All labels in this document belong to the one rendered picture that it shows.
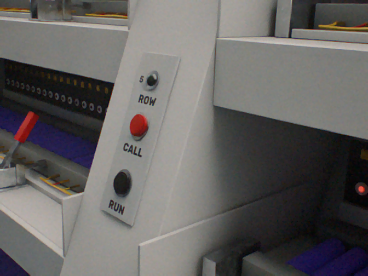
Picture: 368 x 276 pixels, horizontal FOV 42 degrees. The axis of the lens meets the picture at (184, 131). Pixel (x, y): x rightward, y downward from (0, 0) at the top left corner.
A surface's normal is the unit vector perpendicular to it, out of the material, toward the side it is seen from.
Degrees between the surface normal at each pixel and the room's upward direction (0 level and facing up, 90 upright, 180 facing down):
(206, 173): 90
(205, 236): 90
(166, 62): 90
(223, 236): 90
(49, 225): 19
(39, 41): 110
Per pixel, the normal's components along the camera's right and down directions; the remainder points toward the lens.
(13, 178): 0.68, 0.20
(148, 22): -0.68, -0.18
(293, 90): -0.73, 0.15
